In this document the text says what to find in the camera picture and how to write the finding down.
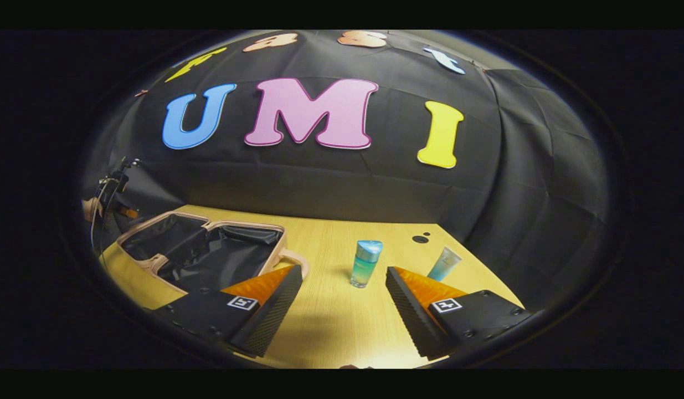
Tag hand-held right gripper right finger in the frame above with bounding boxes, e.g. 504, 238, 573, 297
385, 266, 533, 360

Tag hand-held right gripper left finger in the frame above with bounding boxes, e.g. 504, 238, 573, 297
151, 264, 304, 358

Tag pale blue skin care tube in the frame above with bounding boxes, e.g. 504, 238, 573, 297
428, 246, 463, 282

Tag blue skin care bottle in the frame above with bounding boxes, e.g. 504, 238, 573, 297
350, 240, 384, 289

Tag pink suitcase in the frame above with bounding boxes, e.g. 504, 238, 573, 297
116, 211, 310, 294

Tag black backdrop cloth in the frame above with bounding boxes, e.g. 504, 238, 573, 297
81, 30, 611, 311

